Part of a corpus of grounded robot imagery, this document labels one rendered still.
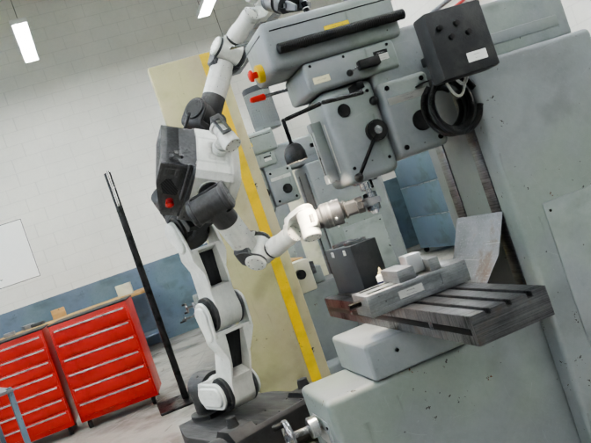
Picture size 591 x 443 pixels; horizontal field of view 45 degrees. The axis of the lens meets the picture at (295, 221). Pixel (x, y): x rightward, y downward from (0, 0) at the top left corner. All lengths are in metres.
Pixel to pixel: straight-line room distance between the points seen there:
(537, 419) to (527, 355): 0.21
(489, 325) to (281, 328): 2.39
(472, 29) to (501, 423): 1.26
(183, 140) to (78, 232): 8.77
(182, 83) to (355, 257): 1.80
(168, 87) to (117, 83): 7.52
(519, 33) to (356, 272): 1.05
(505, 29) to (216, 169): 1.12
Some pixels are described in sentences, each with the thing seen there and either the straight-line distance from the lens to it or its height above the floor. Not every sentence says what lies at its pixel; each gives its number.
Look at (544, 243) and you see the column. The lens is 2.50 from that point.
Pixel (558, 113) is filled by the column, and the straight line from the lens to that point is 2.58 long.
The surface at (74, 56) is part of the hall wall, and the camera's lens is 11.77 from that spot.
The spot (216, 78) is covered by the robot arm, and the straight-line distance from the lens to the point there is 2.81.
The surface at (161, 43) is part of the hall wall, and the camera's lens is 11.88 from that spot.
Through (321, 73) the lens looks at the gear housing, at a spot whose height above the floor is 1.68.
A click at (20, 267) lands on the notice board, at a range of 11.36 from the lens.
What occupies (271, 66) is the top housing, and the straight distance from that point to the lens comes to 2.34.
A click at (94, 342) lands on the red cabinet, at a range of 6.83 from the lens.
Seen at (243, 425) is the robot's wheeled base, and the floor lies 0.61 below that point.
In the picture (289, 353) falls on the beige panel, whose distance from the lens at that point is 4.18.
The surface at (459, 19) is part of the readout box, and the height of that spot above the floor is 1.68.
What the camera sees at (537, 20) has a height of 1.65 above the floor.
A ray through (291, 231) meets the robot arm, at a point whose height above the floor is 1.23.
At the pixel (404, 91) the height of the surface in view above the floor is 1.55.
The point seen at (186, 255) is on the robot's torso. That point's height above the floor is 1.26.
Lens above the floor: 1.31
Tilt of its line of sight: 1 degrees down
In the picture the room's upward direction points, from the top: 19 degrees counter-clockwise
